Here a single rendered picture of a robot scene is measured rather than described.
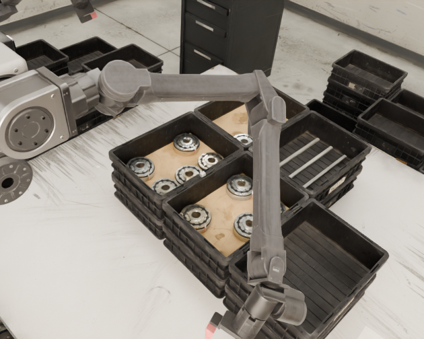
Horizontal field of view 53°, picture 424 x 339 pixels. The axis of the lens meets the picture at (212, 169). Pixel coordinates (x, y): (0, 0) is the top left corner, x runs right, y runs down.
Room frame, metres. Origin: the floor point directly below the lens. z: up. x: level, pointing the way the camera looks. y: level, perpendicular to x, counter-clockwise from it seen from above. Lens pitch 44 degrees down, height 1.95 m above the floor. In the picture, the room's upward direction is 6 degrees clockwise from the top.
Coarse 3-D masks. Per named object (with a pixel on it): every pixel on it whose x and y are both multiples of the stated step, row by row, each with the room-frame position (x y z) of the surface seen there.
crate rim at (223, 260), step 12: (240, 156) 1.13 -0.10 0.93; (252, 156) 1.13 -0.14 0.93; (216, 168) 1.05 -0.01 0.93; (288, 180) 1.03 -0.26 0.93; (180, 192) 0.92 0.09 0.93; (300, 192) 0.98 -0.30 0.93; (168, 204) 0.86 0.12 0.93; (300, 204) 0.93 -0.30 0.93; (180, 216) 0.82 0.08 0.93; (192, 228) 0.78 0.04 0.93; (204, 240) 0.74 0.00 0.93; (216, 252) 0.71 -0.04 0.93; (240, 252) 0.72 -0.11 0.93; (228, 264) 0.68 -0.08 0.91
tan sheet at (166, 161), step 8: (168, 144) 1.26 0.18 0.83; (200, 144) 1.28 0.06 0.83; (160, 152) 1.21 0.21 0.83; (168, 152) 1.22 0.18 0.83; (200, 152) 1.24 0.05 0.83; (152, 160) 1.16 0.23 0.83; (160, 160) 1.17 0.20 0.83; (168, 160) 1.17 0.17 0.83; (176, 160) 1.18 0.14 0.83; (184, 160) 1.18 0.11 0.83; (192, 160) 1.18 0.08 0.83; (160, 168) 1.12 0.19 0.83; (168, 168) 1.13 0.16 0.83; (176, 168) 1.13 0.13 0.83; (160, 176) 1.08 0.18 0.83; (168, 176) 1.08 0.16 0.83
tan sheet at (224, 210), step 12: (216, 192) 1.03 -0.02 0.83; (204, 204) 0.97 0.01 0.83; (216, 204) 0.97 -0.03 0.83; (228, 204) 0.98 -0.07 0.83; (240, 204) 0.99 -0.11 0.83; (252, 204) 0.99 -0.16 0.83; (216, 216) 0.92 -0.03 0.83; (228, 216) 0.93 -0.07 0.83; (216, 228) 0.87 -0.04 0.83; (228, 228) 0.88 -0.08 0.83; (216, 240) 0.82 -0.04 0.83; (228, 240) 0.83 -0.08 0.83; (240, 240) 0.83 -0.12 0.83; (228, 252) 0.78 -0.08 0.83
